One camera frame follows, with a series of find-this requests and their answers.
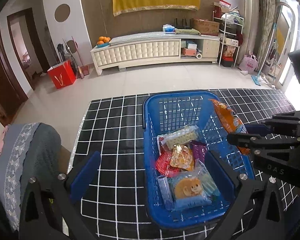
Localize orange chip bag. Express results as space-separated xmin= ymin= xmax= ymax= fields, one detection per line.
xmin=208 ymin=98 xmax=252 ymax=156

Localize purple chip bag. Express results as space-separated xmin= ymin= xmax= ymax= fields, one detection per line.
xmin=190 ymin=140 xmax=207 ymax=163

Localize orange red snack packet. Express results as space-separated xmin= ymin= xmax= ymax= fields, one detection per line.
xmin=170 ymin=144 xmax=194 ymax=171

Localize green onion cracker packet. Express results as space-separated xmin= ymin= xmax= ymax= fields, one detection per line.
xmin=157 ymin=125 xmax=202 ymax=155

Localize blue hamster snack packet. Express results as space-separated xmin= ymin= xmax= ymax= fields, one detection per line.
xmin=168 ymin=171 xmax=221 ymax=211

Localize black white grid tablecloth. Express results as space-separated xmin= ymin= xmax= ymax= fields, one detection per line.
xmin=69 ymin=89 xmax=294 ymax=239

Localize blue floor mop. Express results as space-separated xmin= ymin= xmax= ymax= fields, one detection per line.
xmin=251 ymin=22 xmax=277 ymax=86

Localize grey lace sofa cover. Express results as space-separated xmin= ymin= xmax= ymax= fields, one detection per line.
xmin=0 ymin=122 xmax=61 ymax=231

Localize blue plastic basket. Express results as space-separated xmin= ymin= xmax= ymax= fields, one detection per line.
xmin=142 ymin=89 xmax=255 ymax=230

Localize pink gift bag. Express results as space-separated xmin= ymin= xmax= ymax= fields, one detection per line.
xmin=238 ymin=53 xmax=258 ymax=74

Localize white metal shelf rack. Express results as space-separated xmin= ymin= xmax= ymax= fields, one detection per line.
xmin=212 ymin=0 xmax=244 ymax=67

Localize red gift box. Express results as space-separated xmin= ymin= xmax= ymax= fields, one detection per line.
xmin=47 ymin=60 xmax=76 ymax=89

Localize brown wooden door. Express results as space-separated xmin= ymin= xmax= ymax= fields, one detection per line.
xmin=0 ymin=32 xmax=28 ymax=126

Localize cardboard box on cabinet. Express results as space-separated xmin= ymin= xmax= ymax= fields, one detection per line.
xmin=190 ymin=18 xmax=220 ymax=36

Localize blue tissue box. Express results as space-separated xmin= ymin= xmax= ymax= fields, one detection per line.
xmin=162 ymin=24 xmax=175 ymax=33

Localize tall white air conditioner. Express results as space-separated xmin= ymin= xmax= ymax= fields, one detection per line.
xmin=242 ymin=0 xmax=260 ymax=55

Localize white tufted TV cabinet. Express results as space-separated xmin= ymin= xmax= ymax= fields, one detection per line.
xmin=90 ymin=31 xmax=220 ymax=75

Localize oranges in blue bowl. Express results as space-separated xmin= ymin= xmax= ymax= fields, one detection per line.
xmin=96 ymin=36 xmax=111 ymax=48

